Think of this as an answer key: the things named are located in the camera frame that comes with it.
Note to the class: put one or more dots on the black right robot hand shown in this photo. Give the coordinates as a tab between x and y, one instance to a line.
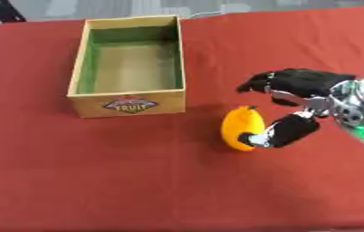
301	81

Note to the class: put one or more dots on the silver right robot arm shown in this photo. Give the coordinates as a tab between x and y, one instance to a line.
360	105

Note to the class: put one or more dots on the tan cardboard box green inside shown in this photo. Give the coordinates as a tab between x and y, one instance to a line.
128	66

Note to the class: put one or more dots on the orange toy fruit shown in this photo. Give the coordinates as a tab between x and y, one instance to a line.
241	123

